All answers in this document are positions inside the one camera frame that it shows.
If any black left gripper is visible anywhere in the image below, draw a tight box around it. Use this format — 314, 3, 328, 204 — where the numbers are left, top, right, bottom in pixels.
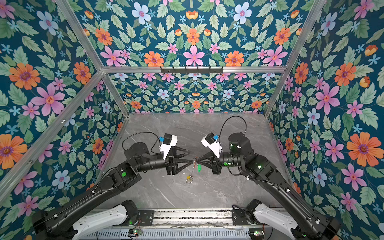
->
136, 143, 194, 175

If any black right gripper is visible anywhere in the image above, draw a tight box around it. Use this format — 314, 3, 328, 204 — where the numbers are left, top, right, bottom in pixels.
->
196, 150, 245, 176

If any metal keyring with red handle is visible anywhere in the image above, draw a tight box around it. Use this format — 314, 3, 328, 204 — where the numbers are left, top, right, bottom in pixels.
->
192, 158, 199, 172

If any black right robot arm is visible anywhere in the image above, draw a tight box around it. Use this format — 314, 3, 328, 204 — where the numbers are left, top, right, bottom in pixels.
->
197, 133, 341, 240

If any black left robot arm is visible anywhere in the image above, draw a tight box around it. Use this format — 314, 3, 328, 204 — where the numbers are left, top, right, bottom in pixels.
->
32, 142, 192, 240

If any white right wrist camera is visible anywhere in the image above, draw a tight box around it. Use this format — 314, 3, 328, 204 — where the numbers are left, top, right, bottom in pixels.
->
201, 133, 222, 159

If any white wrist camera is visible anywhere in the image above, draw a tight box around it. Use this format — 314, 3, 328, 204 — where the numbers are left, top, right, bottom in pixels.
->
201, 133, 222, 159
159, 134, 178, 160

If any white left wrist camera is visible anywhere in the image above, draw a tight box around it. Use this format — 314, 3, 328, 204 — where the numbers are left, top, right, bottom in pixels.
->
159, 134, 178, 160

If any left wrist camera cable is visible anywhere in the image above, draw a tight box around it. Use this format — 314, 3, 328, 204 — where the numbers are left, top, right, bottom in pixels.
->
121, 131, 161, 155

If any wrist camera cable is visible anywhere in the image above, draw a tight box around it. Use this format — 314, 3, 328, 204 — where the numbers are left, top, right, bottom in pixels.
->
218, 115, 248, 139
121, 131, 161, 155

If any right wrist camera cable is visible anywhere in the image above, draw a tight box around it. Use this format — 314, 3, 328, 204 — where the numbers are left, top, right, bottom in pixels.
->
218, 115, 248, 139

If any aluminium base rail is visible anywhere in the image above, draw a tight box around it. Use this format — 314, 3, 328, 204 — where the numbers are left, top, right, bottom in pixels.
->
80, 207, 304, 240

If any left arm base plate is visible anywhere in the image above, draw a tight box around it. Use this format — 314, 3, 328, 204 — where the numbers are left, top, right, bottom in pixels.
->
134, 210, 155, 227

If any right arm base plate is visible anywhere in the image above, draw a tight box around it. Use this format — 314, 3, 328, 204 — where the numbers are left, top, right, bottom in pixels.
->
232, 205, 259, 226

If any black wall hook rail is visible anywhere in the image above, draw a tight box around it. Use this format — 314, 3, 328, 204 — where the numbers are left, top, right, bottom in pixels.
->
160, 67, 224, 74

